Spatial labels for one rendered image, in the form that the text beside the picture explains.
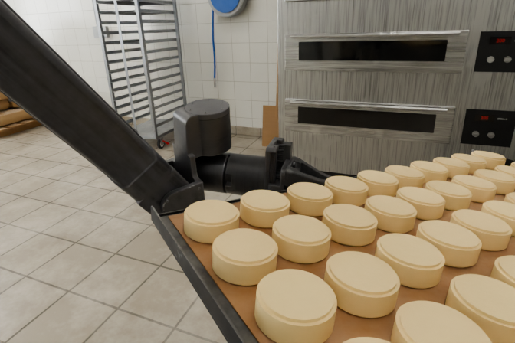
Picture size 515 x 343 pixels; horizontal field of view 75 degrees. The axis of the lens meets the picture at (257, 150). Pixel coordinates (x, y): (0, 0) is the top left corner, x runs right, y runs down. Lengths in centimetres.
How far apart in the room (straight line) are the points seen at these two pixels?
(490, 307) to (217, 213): 21
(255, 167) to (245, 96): 330
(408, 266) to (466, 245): 7
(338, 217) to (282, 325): 14
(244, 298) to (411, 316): 10
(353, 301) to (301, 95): 225
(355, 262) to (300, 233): 5
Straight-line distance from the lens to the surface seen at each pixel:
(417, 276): 29
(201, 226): 29
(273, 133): 339
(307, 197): 35
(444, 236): 34
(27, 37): 34
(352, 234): 32
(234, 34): 370
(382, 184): 43
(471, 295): 27
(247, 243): 27
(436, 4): 233
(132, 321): 168
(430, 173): 52
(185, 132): 41
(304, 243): 28
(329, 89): 240
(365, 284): 25
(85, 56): 502
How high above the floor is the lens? 116
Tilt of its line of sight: 20 degrees down
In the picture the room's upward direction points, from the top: 2 degrees counter-clockwise
